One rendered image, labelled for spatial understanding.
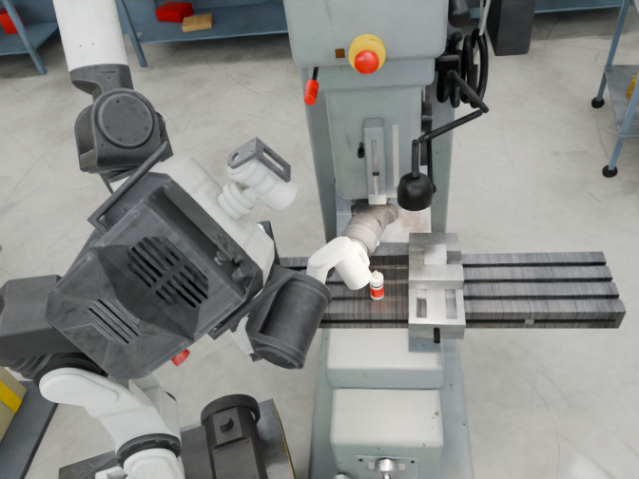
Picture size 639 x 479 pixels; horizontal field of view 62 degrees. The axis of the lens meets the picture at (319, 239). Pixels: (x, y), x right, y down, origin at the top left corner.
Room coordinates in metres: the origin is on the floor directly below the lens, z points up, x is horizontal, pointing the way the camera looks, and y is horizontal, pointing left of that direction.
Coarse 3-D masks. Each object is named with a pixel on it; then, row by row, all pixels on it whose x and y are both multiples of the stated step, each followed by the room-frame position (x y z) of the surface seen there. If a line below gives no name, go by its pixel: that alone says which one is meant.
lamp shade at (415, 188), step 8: (408, 176) 0.81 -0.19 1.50; (424, 176) 0.81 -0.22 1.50; (400, 184) 0.81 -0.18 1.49; (408, 184) 0.79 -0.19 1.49; (416, 184) 0.79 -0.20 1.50; (424, 184) 0.79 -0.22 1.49; (400, 192) 0.80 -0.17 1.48; (408, 192) 0.78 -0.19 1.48; (416, 192) 0.78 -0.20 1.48; (424, 192) 0.78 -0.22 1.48; (432, 192) 0.79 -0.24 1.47; (400, 200) 0.79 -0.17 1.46; (408, 200) 0.78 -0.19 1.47; (416, 200) 0.77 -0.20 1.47; (424, 200) 0.77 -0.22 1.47; (432, 200) 0.79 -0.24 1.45; (408, 208) 0.78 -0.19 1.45; (416, 208) 0.77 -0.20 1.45; (424, 208) 0.77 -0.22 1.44
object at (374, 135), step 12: (372, 120) 0.95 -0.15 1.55; (372, 132) 0.92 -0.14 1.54; (372, 144) 0.93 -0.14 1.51; (372, 156) 0.93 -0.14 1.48; (372, 168) 0.93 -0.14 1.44; (384, 168) 0.93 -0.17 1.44; (372, 180) 0.93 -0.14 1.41; (384, 180) 0.92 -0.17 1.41; (372, 192) 0.93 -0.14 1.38; (384, 192) 0.92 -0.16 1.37
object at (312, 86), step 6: (312, 72) 0.90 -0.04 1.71; (312, 78) 0.88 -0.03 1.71; (306, 84) 0.86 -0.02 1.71; (312, 84) 0.85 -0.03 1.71; (318, 84) 0.86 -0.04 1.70; (306, 90) 0.83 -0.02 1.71; (312, 90) 0.83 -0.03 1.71; (306, 96) 0.81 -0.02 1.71; (312, 96) 0.81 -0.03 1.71; (306, 102) 0.81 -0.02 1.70; (312, 102) 0.81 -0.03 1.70
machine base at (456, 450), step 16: (320, 352) 1.31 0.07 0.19; (448, 352) 1.20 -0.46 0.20; (320, 368) 1.23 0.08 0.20; (448, 368) 1.13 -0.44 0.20; (320, 384) 1.15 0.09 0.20; (448, 384) 1.06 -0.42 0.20; (320, 400) 1.08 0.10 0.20; (448, 400) 0.99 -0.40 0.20; (464, 400) 0.98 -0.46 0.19; (320, 416) 1.01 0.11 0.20; (448, 416) 0.93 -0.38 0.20; (464, 416) 0.92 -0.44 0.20; (320, 432) 0.94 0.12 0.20; (448, 432) 0.86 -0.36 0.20; (464, 432) 0.85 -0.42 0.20; (320, 448) 0.89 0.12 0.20; (448, 448) 0.81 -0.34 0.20; (464, 448) 0.80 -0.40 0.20; (320, 464) 0.82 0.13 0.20; (448, 464) 0.75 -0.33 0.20; (464, 464) 0.74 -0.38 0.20
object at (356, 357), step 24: (336, 336) 0.94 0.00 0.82; (360, 336) 0.92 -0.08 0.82; (384, 336) 0.91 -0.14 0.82; (408, 336) 0.89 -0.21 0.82; (336, 360) 0.85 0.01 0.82; (360, 360) 0.84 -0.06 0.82; (384, 360) 0.83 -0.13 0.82; (408, 360) 0.82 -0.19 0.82; (432, 360) 0.80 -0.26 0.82; (336, 384) 0.83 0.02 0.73; (360, 384) 0.82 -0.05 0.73; (384, 384) 0.81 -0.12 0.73; (408, 384) 0.79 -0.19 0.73; (432, 384) 0.78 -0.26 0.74
